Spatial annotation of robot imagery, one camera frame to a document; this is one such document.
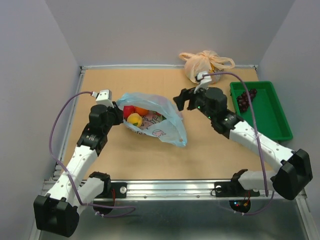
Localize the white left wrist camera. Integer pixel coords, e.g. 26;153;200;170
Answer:
91;89;114;108

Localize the yellow round fruit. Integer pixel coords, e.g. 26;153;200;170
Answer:
127;113;143;128

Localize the blue printed plastic bag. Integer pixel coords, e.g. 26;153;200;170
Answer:
116;92;188;147

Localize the orange knotted plastic bag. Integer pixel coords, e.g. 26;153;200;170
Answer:
179;50;236;84

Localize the aluminium frame rail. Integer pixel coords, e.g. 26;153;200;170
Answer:
28;64;320;240

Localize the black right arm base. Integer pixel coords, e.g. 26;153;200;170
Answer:
210;181;260;214

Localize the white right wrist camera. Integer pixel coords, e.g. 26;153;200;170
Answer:
193;71;212;94

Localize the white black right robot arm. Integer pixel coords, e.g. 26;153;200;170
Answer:
173;87;313;200

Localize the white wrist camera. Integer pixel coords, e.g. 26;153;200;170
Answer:
193;71;212;94
91;89;114;108

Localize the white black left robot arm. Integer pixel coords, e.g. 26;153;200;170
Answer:
33;101;123;237

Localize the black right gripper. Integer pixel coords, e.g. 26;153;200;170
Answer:
172;83;215;121

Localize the dark red grape bunch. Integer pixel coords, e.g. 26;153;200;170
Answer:
236;88;258;113

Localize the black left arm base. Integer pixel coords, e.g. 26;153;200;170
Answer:
93;182;127;206

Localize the green plastic tray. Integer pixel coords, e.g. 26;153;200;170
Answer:
245;81;293;142

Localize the red round fruit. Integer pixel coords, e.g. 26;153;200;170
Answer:
123;105;136;119

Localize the orange round fruit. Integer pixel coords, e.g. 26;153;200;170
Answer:
135;106;149;117

